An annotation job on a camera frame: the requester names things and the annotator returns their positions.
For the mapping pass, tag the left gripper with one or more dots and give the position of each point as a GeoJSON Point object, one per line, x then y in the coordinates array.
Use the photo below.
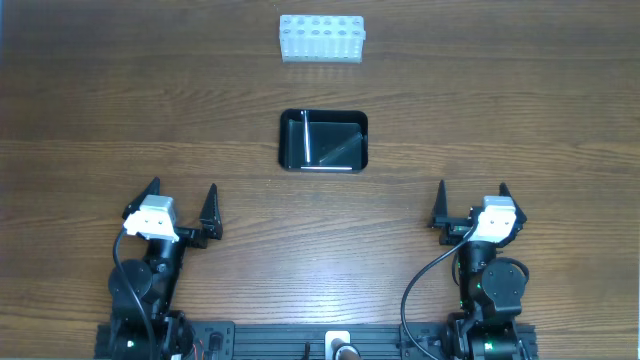
{"type": "Point", "coordinates": [192, 239]}

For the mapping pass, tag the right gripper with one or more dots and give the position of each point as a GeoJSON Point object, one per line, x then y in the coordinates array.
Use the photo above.
{"type": "Point", "coordinates": [452, 230]}

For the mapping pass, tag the clear test tube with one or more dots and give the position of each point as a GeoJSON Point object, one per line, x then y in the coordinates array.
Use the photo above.
{"type": "Point", "coordinates": [306, 140]}
{"type": "Point", "coordinates": [325, 168]}
{"type": "Point", "coordinates": [340, 148]}

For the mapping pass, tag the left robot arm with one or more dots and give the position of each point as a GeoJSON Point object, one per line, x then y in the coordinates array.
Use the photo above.
{"type": "Point", "coordinates": [131, 280]}

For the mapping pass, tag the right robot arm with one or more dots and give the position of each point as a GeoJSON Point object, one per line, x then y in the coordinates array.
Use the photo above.
{"type": "Point", "coordinates": [500, 287]}

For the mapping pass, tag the black tray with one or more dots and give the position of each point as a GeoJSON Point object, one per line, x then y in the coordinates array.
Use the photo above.
{"type": "Point", "coordinates": [330, 135]}

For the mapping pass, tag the white test tube rack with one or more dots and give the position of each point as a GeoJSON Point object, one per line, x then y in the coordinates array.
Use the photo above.
{"type": "Point", "coordinates": [322, 40]}

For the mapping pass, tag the mounting rail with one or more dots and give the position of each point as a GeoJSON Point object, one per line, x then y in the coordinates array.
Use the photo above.
{"type": "Point", "coordinates": [280, 342]}

